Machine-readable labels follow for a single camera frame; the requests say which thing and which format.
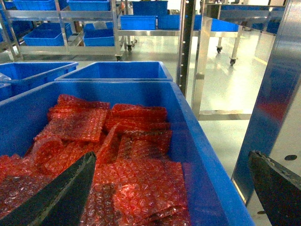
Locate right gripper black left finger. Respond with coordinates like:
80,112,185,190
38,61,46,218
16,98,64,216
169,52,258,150
0,152,96,226

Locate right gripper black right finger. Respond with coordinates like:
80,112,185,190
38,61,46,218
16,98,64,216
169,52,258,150
248,151,301,226

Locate blue bin with red bags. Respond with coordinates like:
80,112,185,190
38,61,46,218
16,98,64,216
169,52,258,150
0,81,254,226

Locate blue bin at left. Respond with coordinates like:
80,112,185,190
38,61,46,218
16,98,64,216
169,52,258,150
0,62,79,101

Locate blue bin behind front bin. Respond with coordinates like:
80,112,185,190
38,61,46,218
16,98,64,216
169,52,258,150
55,61,173,81

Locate red bubble wrap bags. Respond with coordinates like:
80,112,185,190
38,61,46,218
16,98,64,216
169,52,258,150
0,94,191,226

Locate stainless steel side table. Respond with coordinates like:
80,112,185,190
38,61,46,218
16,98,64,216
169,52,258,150
191,0,286,121

